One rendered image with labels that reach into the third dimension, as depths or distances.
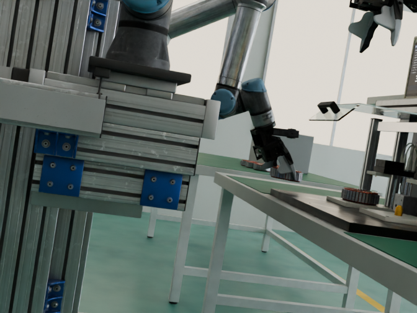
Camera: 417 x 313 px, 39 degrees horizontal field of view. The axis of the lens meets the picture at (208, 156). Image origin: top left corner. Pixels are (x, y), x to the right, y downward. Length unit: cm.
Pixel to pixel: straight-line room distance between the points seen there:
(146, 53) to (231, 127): 497
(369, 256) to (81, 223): 78
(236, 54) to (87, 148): 65
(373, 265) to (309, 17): 556
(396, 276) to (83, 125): 65
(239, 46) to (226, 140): 449
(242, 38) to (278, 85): 461
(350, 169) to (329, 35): 148
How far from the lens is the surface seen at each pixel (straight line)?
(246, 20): 182
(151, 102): 133
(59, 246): 161
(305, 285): 333
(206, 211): 630
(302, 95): 648
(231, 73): 180
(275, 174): 199
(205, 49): 625
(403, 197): 186
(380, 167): 184
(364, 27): 140
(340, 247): 128
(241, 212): 638
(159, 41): 136
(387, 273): 109
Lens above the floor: 91
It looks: 2 degrees down
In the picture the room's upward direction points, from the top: 9 degrees clockwise
